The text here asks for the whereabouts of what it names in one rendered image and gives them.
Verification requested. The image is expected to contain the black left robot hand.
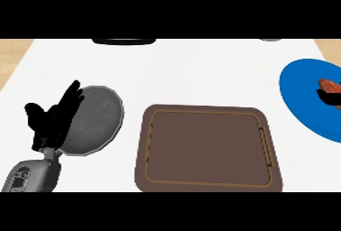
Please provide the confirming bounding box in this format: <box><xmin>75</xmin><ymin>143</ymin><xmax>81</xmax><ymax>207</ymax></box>
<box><xmin>24</xmin><ymin>79</ymin><xmax>86</xmax><ymax>152</ymax></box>

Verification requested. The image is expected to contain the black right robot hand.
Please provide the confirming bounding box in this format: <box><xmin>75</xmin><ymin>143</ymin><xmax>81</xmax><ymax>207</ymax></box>
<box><xmin>316</xmin><ymin>88</ymin><xmax>341</xmax><ymax>106</ymax></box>

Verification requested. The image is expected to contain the orange sweet potato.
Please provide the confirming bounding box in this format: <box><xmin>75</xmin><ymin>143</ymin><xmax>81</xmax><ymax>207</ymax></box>
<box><xmin>317</xmin><ymin>78</ymin><xmax>341</xmax><ymax>110</ymax></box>

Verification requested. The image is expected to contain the blue round plate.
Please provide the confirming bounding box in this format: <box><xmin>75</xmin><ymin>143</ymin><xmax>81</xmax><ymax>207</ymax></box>
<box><xmin>279</xmin><ymin>58</ymin><xmax>341</xmax><ymax>143</ymax></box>

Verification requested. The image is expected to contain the grey round plate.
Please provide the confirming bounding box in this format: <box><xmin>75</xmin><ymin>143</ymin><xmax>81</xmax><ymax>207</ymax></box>
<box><xmin>56</xmin><ymin>85</ymin><xmax>126</xmax><ymax>157</ymax></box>

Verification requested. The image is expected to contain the brown rectangular tray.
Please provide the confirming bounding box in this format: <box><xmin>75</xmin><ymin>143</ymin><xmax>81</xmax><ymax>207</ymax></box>
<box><xmin>133</xmin><ymin>104</ymin><xmax>283</xmax><ymax>193</ymax></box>

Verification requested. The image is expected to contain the black round object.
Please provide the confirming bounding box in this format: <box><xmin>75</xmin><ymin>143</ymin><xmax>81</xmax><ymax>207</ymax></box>
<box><xmin>90</xmin><ymin>38</ymin><xmax>157</xmax><ymax>46</ymax></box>

